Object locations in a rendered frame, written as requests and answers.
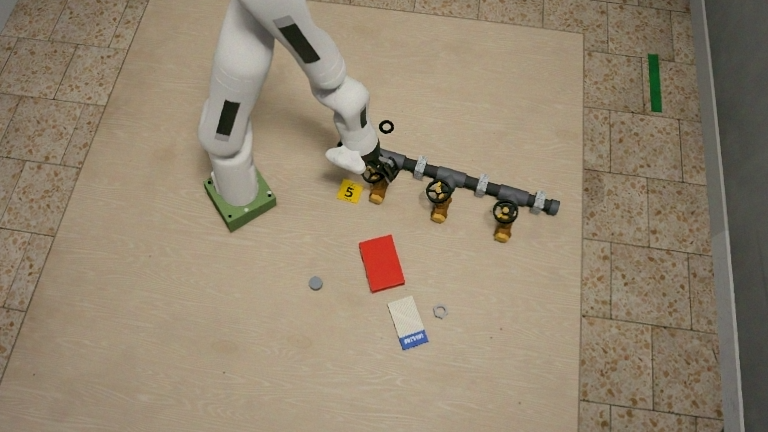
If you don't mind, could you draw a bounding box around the black rubber ring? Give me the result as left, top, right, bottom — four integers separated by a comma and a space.
379, 120, 394, 134

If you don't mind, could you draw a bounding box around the small grey hex nut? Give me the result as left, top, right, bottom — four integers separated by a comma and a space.
433, 303, 448, 319

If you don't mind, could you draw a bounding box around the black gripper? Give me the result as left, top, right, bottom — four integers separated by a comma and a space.
361, 138, 400, 184

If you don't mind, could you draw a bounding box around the grey round disc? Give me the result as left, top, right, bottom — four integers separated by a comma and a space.
309, 276, 323, 291

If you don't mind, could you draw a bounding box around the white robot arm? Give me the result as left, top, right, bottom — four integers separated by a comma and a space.
198, 0, 378, 206

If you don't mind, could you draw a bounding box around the grey pipe manifold with three valves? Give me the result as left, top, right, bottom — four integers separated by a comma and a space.
361, 148, 560, 242

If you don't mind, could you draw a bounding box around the red flat rectangular block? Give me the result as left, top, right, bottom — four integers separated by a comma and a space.
359, 235, 405, 293

